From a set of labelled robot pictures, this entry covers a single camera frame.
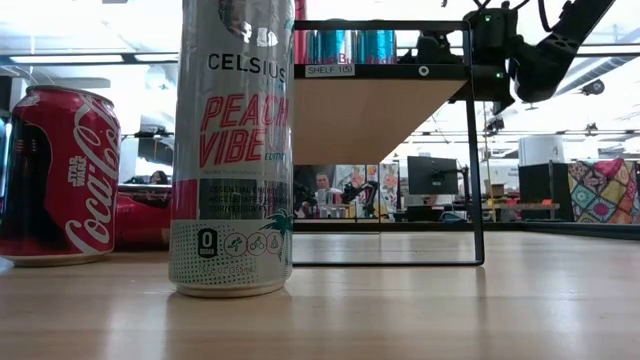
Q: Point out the blue silver Red Bull can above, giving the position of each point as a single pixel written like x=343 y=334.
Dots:
x=311 y=47
x=335 y=47
x=377 y=47

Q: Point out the white Celsius Peach Vibe can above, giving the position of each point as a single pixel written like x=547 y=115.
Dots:
x=230 y=150

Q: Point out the person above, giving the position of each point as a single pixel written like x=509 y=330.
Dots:
x=159 y=177
x=322 y=181

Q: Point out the black aluminium table frame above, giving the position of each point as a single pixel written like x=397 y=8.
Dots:
x=340 y=226

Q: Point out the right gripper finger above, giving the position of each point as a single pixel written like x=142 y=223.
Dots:
x=437 y=50

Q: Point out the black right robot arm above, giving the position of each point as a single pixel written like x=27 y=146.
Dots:
x=550 y=60

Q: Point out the black ceiling fixture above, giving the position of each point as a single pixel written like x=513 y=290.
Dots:
x=495 y=125
x=593 y=87

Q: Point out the white box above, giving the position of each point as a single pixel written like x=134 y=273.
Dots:
x=540 y=150

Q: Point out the floral print panel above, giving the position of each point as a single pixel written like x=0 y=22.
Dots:
x=387 y=185

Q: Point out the black monitor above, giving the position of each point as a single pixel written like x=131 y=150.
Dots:
x=430 y=175

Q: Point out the red Coke Zero can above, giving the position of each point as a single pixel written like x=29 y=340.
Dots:
x=300 y=35

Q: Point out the colourful patchwork quilt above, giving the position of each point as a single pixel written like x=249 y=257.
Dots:
x=605 y=192

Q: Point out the red Coca-Cola Star Wars can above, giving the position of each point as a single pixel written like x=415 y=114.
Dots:
x=65 y=175
x=142 y=225

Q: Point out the black partition panel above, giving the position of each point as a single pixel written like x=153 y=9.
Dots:
x=537 y=185

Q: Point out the black background robot arm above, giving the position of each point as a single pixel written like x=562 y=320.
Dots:
x=367 y=192

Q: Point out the wooden shelf with black frame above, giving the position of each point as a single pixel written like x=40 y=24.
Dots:
x=360 y=115

